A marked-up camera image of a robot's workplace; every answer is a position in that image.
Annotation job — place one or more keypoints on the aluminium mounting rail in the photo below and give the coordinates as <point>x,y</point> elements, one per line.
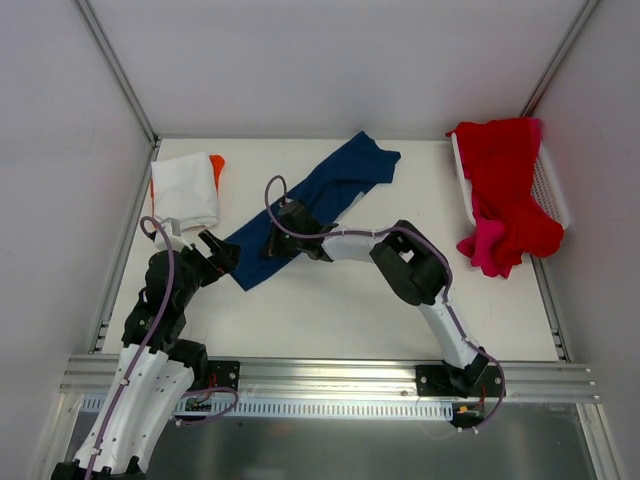
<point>537,382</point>

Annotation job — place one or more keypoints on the folded orange t-shirt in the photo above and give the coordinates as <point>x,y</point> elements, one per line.
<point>193,175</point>

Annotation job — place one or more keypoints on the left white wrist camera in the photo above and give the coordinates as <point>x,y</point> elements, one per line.
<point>169,236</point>

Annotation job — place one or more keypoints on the right aluminium frame post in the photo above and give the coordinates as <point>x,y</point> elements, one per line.
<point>581,20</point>

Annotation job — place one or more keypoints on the navy blue t-shirt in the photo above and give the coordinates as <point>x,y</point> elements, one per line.
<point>353,169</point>

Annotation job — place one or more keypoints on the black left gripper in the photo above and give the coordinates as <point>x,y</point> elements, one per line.
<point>206,257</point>

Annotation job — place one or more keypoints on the folded white t-shirt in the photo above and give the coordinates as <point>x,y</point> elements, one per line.
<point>190,212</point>

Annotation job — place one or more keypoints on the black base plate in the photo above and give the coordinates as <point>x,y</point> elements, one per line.
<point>435,380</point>
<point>222,373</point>

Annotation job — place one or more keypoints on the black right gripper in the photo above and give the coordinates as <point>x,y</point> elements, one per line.
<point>282,232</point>

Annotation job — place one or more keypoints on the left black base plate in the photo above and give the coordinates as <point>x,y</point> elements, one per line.
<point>222,373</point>

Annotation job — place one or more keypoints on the aluminium frame post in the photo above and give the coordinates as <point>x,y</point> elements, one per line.
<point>581,20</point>
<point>101,39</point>

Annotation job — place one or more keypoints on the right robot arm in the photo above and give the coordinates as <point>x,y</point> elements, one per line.
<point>414,269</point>

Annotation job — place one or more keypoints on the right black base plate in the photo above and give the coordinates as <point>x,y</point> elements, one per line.
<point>435,380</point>

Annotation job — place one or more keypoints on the left aluminium frame post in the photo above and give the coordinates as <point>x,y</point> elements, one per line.
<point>101,39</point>

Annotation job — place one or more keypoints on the white perforated plastic basket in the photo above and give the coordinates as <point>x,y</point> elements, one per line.
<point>545,190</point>

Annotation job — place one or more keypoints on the red t-shirt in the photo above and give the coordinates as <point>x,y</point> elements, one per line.
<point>505,170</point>

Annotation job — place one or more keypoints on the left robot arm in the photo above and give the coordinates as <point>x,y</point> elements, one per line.
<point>156,367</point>

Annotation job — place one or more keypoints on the white slotted cable duct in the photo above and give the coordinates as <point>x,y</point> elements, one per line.
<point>189,409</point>

